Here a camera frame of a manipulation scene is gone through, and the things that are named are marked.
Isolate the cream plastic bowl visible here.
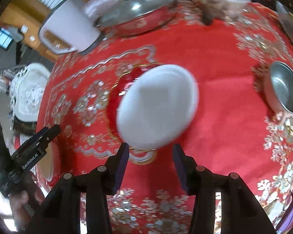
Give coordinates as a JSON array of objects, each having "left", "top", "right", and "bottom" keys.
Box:
[{"left": 37, "top": 142, "right": 60, "bottom": 182}]

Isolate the red gold-rimmed glass plate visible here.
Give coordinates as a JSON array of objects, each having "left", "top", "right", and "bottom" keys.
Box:
[{"left": 105, "top": 62, "right": 162, "bottom": 143}]

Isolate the white bowl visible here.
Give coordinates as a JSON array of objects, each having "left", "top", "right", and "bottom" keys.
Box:
[{"left": 116, "top": 65, "right": 199, "bottom": 150}]

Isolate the stainless steel bowl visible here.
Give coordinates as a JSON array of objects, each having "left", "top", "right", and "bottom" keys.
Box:
[{"left": 264, "top": 61, "right": 293, "bottom": 115}]

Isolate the left hand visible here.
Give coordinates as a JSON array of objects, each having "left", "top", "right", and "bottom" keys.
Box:
[{"left": 9, "top": 172, "right": 45, "bottom": 231}]

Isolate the white electric kettle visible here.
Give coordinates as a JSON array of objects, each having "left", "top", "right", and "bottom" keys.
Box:
[{"left": 38, "top": 0, "right": 105, "bottom": 55}]

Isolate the wooden cabinet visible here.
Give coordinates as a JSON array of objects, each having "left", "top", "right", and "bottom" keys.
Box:
[{"left": 0, "top": 0, "right": 71, "bottom": 61}]

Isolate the pink fabric roll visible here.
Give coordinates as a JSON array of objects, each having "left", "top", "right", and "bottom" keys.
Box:
[{"left": 81, "top": 0, "right": 120, "bottom": 21}]

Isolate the steel wok with glass lid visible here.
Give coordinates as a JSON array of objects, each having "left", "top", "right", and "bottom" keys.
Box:
[{"left": 95, "top": 0, "right": 179, "bottom": 37}]

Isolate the clear plastic bags pile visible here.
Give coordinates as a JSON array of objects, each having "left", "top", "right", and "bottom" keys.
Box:
[{"left": 276, "top": 1, "right": 293, "bottom": 43}]

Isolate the clear plastic food container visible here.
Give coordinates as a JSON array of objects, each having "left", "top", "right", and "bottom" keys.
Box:
[{"left": 198, "top": 0, "right": 251, "bottom": 22}]

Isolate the black power cord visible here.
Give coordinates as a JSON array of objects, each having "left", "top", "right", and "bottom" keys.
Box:
[{"left": 180, "top": 0, "right": 214, "bottom": 27}]

